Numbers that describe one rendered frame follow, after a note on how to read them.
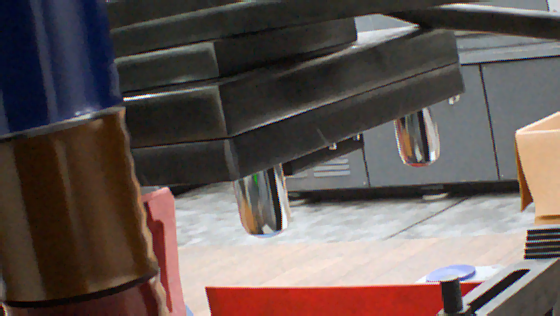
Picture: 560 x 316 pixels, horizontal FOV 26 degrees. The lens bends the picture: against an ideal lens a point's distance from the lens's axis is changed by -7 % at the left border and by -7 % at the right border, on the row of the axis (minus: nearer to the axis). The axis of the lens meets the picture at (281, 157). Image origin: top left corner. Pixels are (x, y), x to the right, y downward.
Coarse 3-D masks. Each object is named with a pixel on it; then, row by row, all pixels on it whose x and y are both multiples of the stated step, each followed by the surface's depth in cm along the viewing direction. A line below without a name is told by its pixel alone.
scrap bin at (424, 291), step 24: (216, 288) 94; (240, 288) 93; (264, 288) 91; (288, 288) 90; (312, 288) 88; (336, 288) 87; (360, 288) 86; (384, 288) 85; (408, 288) 83; (432, 288) 82; (216, 312) 95; (240, 312) 93; (264, 312) 92; (288, 312) 90; (312, 312) 89; (336, 312) 88; (360, 312) 86; (384, 312) 85; (408, 312) 84; (432, 312) 83
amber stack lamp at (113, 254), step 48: (0, 144) 24; (48, 144) 24; (96, 144) 25; (0, 192) 24; (48, 192) 24; (96, 192) 25; (0, 240) 25; (48, 240) 24; (96, 240) 25; (144, 240) 26; (0, 288) 25; (48, 288) 24; (96, 288) 25
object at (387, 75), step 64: (128, 0) 52; (192, 0) 50; (256, 0) 48; (320, 0) 46; (384, 0) 45; (448, 0) 43; (128, 64) 52; (192, 64) 50; (256, 64) 51; (320, 64) 51; (384, 64) 54; (448, 64) 59; (192, 128) 47; (256, 128) 47; (320, 128) 50; (256, 192) 49
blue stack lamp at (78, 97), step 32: (0, 0) 24; (32, 0) 24; (64, 0) 24; (96, 0) 25; (0, 32) 24; (32, 32) 24; (64, 32) 24; (96, 32) 25; (0, 64) 24; (32, 64) 24; (64, 64) 24; (96, 64) 25; (0, 96) 24; (32, 96) 24; (64, 96) 24; (96, 96) 25; (0, 128) 24; (32, 128) 24
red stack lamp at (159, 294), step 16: (112, 288) 25; (128, 288) 25; (144, 288) 25; (160, 288) 26; (16, 304) 25; (32, 304) 25; (48, 304) 25; (64, 304) 25; (80, 304) 24; (96, 304) 25; (112, 304) 25; (128, 304) 25; (144, 304) 25; (160, 304) 26
